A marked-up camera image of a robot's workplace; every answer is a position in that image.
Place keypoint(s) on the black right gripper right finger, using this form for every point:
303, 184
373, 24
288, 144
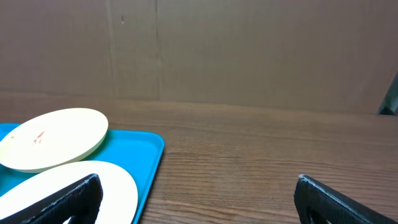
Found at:
318, 203

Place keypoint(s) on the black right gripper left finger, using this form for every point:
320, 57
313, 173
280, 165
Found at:
77, 203

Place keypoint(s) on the pink plate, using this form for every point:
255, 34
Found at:
120, 195

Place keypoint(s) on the yellow plate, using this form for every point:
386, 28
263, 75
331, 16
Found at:
53, 139

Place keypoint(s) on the dark object at edge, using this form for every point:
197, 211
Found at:
389, 103

